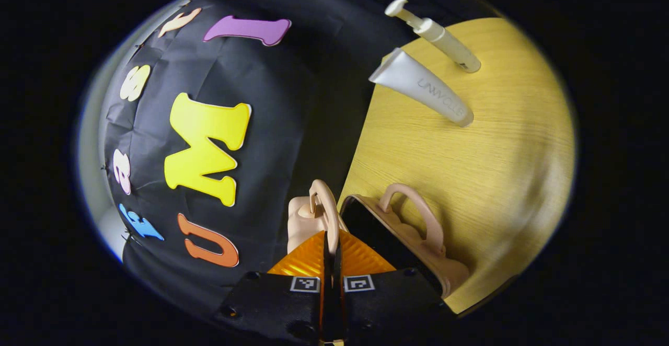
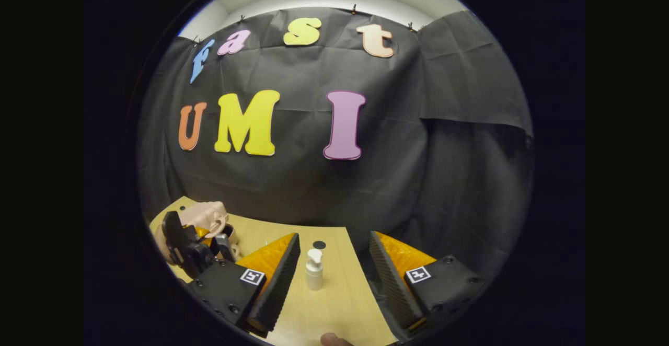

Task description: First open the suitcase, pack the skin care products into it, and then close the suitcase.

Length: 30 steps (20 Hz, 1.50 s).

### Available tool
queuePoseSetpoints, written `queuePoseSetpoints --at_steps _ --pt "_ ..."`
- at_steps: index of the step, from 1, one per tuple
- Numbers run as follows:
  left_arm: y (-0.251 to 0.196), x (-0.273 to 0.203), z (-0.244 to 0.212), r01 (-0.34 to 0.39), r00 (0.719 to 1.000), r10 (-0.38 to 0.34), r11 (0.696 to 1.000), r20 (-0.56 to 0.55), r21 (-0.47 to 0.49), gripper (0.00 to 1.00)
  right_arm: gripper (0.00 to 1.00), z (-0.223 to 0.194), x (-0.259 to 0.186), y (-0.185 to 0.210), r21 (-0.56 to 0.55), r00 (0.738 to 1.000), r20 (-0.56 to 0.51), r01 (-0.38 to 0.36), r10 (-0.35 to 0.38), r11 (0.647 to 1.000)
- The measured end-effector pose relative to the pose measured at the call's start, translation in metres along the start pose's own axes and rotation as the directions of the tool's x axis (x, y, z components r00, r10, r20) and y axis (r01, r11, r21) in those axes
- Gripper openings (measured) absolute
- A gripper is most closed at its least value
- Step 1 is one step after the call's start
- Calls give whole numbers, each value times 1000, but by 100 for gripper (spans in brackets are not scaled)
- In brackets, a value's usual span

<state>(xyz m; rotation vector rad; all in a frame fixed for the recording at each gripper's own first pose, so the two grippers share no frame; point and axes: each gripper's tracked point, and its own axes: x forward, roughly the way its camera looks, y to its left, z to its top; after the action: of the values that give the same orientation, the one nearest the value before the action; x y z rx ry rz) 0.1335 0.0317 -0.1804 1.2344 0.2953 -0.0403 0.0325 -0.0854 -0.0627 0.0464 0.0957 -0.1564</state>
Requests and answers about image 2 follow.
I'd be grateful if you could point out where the small pink suitcase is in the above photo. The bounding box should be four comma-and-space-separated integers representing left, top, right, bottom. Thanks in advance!
178, 201, 242, 261

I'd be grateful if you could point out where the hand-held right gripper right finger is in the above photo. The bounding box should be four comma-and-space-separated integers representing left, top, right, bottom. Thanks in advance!
369, 231, 487, 339

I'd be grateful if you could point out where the white pump bottle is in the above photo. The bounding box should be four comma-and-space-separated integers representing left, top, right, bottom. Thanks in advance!
306, 248, 325, 291

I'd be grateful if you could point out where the black backdrop cloth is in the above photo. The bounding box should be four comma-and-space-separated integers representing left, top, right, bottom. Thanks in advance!
137, 6, 535, 284

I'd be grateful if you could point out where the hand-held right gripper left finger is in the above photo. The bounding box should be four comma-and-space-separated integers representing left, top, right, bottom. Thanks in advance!
186, 232, 302, 339

